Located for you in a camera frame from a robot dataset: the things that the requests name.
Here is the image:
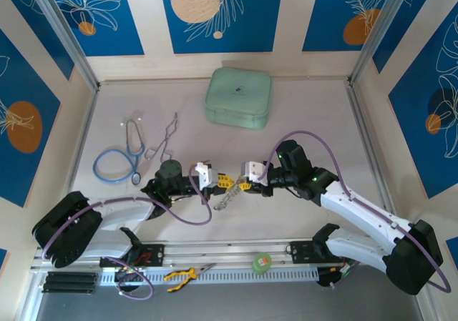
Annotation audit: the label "blue stethoscope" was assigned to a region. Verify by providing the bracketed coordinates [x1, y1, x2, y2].
[92, 112, 147, 186]

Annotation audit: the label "green round tape roll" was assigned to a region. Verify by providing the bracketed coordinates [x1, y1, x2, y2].
[252, 252, 273, 275]

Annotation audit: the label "mint green zip case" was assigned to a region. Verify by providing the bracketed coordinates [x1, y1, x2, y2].
[204, 66, 273, 131]

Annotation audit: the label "grey slotted cable duct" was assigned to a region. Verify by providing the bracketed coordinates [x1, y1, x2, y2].
[98, 265, 320, 287]

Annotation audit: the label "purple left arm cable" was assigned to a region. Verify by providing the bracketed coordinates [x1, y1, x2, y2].
[41, 165, 213, 302]

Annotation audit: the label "black extrusion bar stack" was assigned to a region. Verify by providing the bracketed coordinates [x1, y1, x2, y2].
[42, 271, 98, 294]

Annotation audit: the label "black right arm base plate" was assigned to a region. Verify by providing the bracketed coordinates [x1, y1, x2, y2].
[289, 240, 344, 265]

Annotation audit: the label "metal wire tongs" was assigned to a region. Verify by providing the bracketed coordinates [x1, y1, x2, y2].
[144, 112, 180, 163]

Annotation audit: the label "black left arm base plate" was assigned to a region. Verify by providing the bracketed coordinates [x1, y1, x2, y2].
[121, 242, 165, 268]

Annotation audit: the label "yellow and black pliers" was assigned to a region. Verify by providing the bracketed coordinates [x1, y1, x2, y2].
[163, 262, 218, 293]

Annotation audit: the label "aluminium frame post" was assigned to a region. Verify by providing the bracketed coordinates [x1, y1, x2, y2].
[349, 0, 419, 86]
[26, 0, 101, 92]

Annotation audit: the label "aluminium table side rail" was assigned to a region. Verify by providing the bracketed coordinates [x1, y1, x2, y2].
[345, 79, 394, 214]
[64, 84, 100, 197]

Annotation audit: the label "metal key holder with rings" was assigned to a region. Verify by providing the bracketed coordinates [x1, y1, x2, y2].
[213, 181, 241, 212]

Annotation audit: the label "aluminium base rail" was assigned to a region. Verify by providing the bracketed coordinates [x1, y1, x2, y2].
[30, 235, 419, 270]

